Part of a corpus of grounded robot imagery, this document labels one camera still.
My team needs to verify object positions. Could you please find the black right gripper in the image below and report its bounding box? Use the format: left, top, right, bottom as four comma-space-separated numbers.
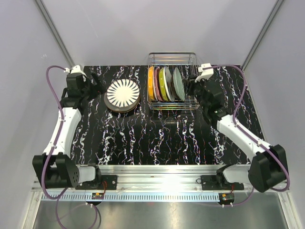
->
183, 74, 208, 111

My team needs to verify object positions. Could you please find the aluminium frame post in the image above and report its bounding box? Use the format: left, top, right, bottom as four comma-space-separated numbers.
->
242, 0, 285, 71
34, 0, 75, 69

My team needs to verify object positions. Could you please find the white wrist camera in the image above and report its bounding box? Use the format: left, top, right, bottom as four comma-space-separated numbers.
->
70, 65, 87, 76
195, 63, 214, 83

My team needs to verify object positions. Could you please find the right aluminium frame post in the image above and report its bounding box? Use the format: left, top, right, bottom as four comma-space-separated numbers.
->
242, 0, 285, 71

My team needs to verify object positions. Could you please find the white watermelon pattern plate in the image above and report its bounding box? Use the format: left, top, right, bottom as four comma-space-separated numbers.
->
164, 66, 175, 102

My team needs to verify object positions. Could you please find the yellow polka dot plate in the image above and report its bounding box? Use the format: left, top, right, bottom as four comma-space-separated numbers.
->
147, 66, 154, 100

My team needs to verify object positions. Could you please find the left aluminium frame post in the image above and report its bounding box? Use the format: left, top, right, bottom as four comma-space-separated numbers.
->
34, 0, 75, 69

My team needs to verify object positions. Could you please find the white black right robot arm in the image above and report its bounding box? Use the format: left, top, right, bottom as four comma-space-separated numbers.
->
183, 75, 290, 193

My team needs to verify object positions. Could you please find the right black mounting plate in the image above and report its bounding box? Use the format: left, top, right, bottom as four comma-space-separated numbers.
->
198, 175, 244, 191

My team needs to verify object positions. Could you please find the mint green floral plate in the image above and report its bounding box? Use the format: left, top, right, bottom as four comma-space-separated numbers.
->
173, 67, 185, 101

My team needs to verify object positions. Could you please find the pink polka dot plate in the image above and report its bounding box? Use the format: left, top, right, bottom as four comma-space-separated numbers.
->
153, 66, 163, 102

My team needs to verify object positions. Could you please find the black mounting plate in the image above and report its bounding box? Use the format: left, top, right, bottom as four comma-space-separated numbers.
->
75, 175, 118, 190
198, 175, 244, 191

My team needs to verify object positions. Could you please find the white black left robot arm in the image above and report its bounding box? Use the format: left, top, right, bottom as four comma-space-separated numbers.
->
32, 72, 102, 189

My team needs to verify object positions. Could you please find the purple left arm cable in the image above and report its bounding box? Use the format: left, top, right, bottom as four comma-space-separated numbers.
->
41, 65, 100, 229

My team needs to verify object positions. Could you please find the metal wire dish rack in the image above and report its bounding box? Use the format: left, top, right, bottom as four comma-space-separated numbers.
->
147, 52, 199, 110

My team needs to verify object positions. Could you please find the lime green polka dot plate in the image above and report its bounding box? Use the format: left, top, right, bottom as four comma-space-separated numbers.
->
159, 67, 169, 102

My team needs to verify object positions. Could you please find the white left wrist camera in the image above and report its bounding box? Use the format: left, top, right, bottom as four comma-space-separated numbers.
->
70, 65, 87, 76

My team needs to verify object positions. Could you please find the red floral plate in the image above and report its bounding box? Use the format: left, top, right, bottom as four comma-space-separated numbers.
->
171, 80, 178, 100

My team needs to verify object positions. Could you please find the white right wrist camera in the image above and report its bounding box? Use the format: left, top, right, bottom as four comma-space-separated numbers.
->
195, 63, 214, 83

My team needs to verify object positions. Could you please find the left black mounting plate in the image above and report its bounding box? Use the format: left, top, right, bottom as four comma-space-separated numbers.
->
75, 175, 118, 190

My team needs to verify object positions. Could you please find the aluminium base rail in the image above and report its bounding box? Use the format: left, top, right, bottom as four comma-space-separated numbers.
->
32, 164, 291, 194

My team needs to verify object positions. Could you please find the white slotted cable duct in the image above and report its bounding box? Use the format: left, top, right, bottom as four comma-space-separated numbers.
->
41, 193, 221, 202

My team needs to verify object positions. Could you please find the white blue striped plate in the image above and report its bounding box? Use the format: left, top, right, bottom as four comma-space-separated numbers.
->
106, 79, 140, 108

